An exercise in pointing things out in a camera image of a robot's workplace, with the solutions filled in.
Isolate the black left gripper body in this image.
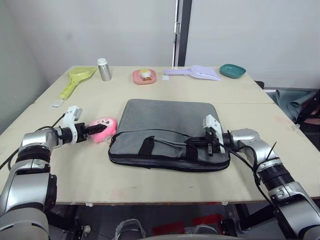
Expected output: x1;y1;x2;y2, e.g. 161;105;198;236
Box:
74;122;91;144

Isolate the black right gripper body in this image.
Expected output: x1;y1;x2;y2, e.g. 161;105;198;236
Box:
205;126;222;157

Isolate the pink plush mouse toy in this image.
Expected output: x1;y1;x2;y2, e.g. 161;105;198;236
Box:
89;116;118;145

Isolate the grey laptop bag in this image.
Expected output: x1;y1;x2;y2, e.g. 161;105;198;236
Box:
107;98;231;173

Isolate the white barcode label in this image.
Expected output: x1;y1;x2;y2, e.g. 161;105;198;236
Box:
49;99;65;109

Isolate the silver bottle white cap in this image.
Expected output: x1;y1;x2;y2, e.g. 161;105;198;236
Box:
96;57;113;82

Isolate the yellow-green plastic scoop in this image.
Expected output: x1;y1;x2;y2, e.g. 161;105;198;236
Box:
59;66;99;100

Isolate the pink plate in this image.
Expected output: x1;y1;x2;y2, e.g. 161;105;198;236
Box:
132;69;158;86

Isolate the lilac plastic scoop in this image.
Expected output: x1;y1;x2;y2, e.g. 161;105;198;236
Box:
163;64;223;82

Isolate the teal dish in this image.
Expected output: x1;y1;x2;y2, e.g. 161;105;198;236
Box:
219;63;248;80

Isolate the white yellow duck toy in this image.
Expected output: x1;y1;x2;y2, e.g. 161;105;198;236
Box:
139;68;153;82

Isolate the grey-green cloth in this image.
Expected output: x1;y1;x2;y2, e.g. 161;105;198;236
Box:
264;88;318;121

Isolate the dark rounded shape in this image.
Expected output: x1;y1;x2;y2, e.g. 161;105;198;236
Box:
114;218;147;240
184;223;221;240

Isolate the red floor tape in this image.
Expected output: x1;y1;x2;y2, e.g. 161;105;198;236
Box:
152;213;223;236

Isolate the dark vertical pillar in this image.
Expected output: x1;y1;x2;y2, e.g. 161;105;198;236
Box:
171;0;193;68

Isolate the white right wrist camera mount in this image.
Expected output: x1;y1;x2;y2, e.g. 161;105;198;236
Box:
202;114;226;154

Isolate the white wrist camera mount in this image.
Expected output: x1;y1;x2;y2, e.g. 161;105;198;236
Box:
62;105;85;145
202;114;226;154

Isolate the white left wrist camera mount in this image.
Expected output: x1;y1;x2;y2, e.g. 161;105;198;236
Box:
62;105;85;145

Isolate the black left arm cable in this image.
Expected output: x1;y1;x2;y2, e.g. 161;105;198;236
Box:
0;113;66;171

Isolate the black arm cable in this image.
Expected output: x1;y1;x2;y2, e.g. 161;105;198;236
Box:
0;113;66;171
217;129;278;211

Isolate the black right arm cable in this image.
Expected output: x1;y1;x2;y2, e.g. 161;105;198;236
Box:
217;129;278;211

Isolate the black cable tie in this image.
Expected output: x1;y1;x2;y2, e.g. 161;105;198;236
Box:
264;141;278;163

